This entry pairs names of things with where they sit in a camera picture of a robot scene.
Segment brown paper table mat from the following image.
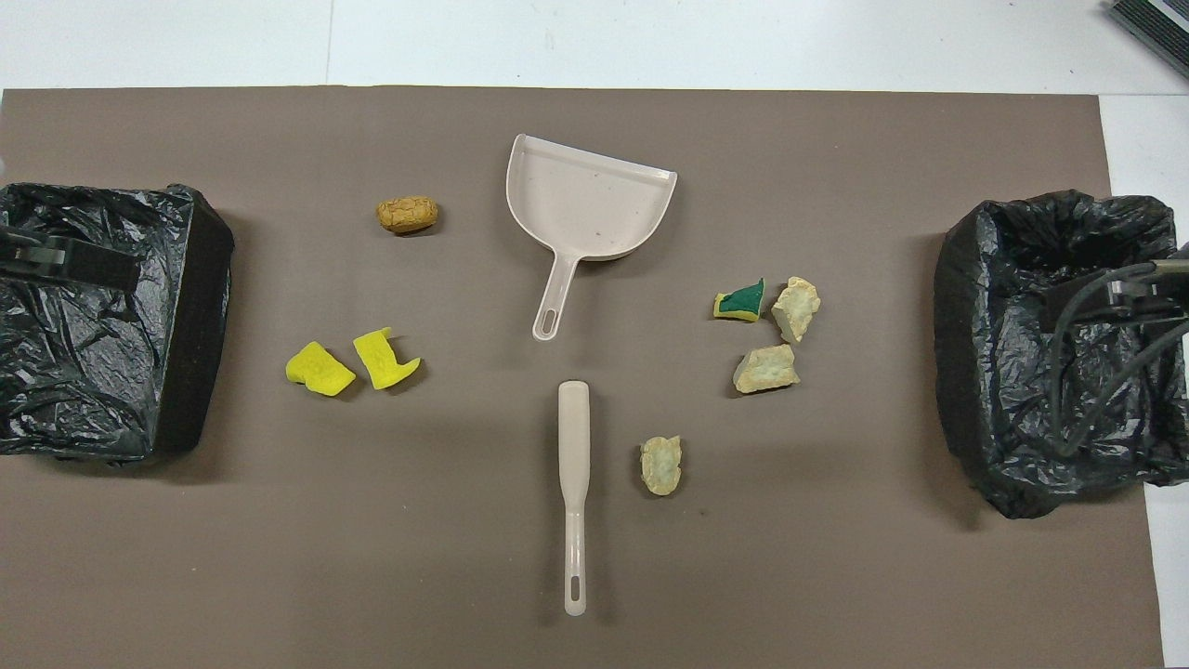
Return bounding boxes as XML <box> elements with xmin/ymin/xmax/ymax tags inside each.
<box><xmin>0</xmin><ymin>86</ymin><xmax>1167</xmax><ymax>669</ymax></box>

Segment orange-brown sponge lump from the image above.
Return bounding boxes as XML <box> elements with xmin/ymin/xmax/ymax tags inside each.
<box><xmin>376</xmin><ymin>196</ymin><xmax>439</xmax><ymax>235</ymax></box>

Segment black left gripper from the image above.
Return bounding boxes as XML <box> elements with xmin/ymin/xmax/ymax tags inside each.
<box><xmin>0</xmin><ymin>226</ymin><xmax>142</xmax><ymax>289</ymax></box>

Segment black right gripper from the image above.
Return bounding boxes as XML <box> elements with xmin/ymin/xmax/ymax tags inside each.
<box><xmin>1040</xmin><ymin>260</ymin><xmax>1189</xmax><ymax>333</ymax></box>

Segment tall beige foam chunk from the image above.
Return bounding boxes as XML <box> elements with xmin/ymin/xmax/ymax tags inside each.
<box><xmin>771</xmin><ymin>276</ymin><xmax>822</xmax><ymax>344</ymax></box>

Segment small green-topped yellow sponge wedge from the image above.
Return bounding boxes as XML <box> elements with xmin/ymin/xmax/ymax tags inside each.
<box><xmin>713</xmin><ymin>278</ymin><xmax>766</xmax><ymax>322</ymax></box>

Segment notched yellow sponge piece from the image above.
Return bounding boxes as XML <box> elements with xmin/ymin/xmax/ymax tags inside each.
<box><xmin>353</xmin><ymin>327</ymin><xmax>422</xmax><ymax>391</ymax></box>

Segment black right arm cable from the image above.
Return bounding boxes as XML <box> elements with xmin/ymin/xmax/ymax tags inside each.
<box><xmin>1048</xmin><ymin>263</ymin><xmax>1189</xmax><ymax>458</ymax></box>

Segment beige hand brush black bristles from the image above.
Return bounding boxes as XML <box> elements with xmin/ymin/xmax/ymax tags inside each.
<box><xmin>557</xmin><ymin>380</ymin><xmax>592</xmax><ymax>617</ymax></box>

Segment bin with black bag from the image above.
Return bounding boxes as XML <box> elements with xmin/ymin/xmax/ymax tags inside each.
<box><xmin>0</xmin><ymin>182</ymin><xmax>235</xmax><ymax>466</ymax></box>
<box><xmin>934</xmin><ymin>190</ymin><xmax>1189</xmax><ymax>519</ymax></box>

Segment dark grey ribbed panel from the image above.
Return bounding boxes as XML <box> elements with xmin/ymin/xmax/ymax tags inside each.
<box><xmin>1107</xmin><ymin>0</ymin><xmax>1189</xmax><ymax>80</ymax></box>

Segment beige plastic dustpan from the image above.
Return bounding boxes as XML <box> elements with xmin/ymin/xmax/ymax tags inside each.
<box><xmin>506</xmin><ymin>134</ymin><xmax>678</xmax><ymax>342</ymax></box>

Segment small round beige foam chunk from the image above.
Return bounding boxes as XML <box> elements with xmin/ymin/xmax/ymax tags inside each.
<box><xmin>640</xmin><ymin>436</ymin><xmax>683</xmax><ymax>496</ymax></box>

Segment wide beige foam chunk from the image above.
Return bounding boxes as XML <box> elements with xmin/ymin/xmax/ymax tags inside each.
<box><xmin>733</xmin><ymin>344</ymin><xmax>801</xmax><ymax>395</ymax></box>

